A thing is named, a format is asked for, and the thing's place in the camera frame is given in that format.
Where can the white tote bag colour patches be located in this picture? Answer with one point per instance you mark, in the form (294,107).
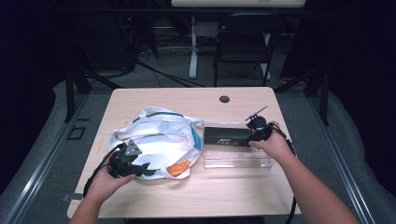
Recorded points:
(162,140)

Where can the black chair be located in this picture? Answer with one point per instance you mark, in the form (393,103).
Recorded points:
(246,43)

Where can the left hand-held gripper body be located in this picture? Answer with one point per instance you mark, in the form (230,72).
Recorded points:
(123,161)

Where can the round table grommet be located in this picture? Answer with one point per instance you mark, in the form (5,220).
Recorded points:
(224,99)

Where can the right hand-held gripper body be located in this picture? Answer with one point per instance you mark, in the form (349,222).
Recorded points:
(260,126)

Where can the person's right hand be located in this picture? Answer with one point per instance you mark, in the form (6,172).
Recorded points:
(274,146)

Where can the aluminium floor rail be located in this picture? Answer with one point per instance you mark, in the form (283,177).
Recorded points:
(348,180)
(40,174)

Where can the clear plastic tray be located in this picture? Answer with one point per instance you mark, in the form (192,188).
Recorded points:
(236,157)

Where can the black rectangular box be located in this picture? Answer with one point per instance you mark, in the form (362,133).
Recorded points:
(225,136)

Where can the black metal stand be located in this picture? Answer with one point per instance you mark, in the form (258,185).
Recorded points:
(70,93)
(324,96)

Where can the person's left hand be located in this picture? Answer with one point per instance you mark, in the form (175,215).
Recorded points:
(102,186)

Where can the white desk leg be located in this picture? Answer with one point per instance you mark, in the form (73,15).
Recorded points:
(193,56)

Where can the dark computer tower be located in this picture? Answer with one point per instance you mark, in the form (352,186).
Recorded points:
(109,40)

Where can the grey table bracket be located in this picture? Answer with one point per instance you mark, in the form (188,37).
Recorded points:
(73,197)

